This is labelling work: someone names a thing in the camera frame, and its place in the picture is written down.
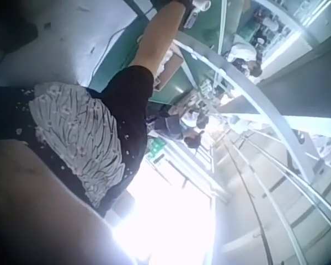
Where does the green plastic crate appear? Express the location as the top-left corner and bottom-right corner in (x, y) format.
(147, 137), (167, 160)

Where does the white metal workbench frame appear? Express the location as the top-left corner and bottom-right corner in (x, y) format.
(172, 0), (331, 184)

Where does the grey handheld device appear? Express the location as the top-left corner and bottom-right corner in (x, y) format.
(184, 9), (200, 29)

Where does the black wrist band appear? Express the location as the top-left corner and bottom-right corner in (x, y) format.
(172, 0), (195, 13)

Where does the white cable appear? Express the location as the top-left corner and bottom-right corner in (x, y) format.
(92, 26), (129, 81)

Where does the brown cardboard box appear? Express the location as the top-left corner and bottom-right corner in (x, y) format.
(153, 51), (184, 92)

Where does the cluttered storage shelf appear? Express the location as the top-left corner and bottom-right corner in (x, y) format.
(240, 3), (294, 49)

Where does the cluttered workbench row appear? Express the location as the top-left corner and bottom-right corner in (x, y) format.
(186, 78), (238, 114)

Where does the person's right hand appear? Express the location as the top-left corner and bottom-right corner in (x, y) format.
(193, 0), (212, 11)

